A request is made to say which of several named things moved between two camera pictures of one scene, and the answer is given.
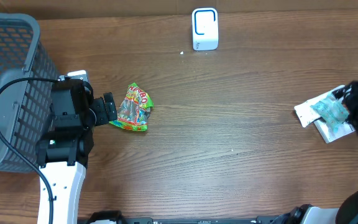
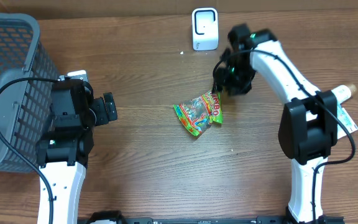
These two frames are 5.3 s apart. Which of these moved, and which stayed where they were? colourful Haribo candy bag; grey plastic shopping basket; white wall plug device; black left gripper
Moved: colourful Haribo candy bag
Stayed: black left gripper; grey plastic shopping basket; white wall plug device
